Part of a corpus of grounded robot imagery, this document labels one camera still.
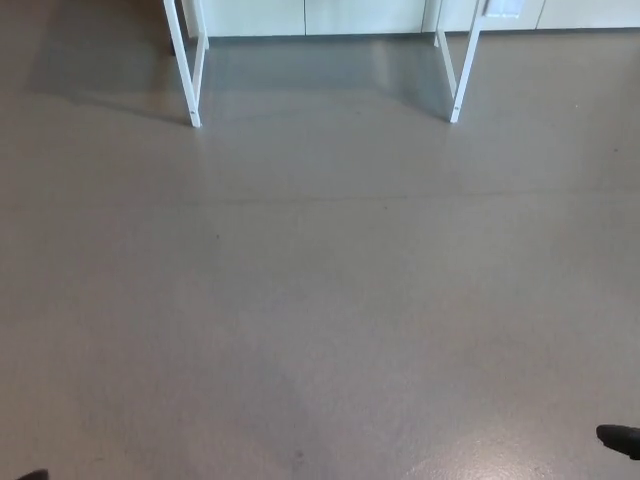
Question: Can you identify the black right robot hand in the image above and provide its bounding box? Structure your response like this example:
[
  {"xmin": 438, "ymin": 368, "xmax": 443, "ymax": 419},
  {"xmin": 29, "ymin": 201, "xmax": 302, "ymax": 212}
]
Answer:
[{"xmin": 596, "ymin": 424, "xmax": 640, "ymax": 461}]

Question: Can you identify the white desk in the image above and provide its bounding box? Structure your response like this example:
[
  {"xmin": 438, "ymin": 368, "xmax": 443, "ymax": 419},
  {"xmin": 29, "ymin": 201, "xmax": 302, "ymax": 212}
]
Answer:
[{"xmin": 163, "ymin": 0, "xmax": 489, "ymax": 128}]

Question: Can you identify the white fabric side pouch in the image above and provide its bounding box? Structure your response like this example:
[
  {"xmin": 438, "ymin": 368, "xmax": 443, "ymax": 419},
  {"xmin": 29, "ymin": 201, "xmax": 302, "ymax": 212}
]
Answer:
[{"xmin": 482, "ymin": 0, "xmax": 526, "ymax": 19}]

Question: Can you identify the white cabinet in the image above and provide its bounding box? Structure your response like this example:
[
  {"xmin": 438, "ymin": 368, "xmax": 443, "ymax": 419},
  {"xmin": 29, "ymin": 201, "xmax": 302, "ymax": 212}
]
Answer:
[{"xmin": 182, "ymin": 0, "xmax": 640, "ymax": 39}]

